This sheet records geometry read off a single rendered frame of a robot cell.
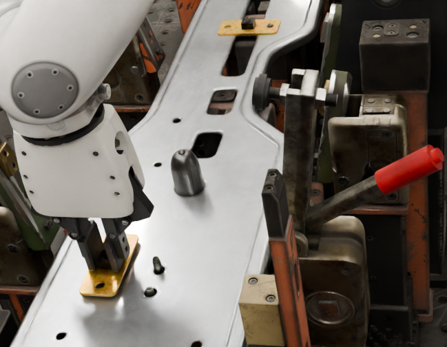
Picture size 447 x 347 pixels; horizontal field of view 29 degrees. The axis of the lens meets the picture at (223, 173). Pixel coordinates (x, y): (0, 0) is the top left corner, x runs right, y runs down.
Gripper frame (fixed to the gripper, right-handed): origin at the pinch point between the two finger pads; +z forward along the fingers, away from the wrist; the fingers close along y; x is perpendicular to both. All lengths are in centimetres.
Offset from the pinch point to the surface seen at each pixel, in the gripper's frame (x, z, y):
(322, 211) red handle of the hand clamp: 0.7, -5.8, -21.8
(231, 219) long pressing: -7.6, 3.0, -10.6
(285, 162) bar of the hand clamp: 1.8, -11.9, -19.5
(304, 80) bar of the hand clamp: 0.0, -18.5, -21.4
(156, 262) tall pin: 0.3, 1.6, -5.1
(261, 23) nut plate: -47.2, 2.6, -6.6
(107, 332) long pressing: 8.1, 3.0, -2.3
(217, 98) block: -73, 32, 10
